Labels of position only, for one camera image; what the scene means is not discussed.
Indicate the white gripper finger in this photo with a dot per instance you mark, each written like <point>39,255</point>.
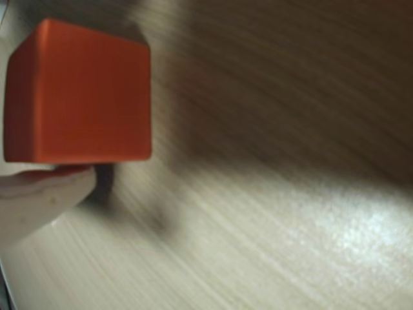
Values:
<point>32,206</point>

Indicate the orange cube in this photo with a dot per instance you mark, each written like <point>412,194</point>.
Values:
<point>77,97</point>

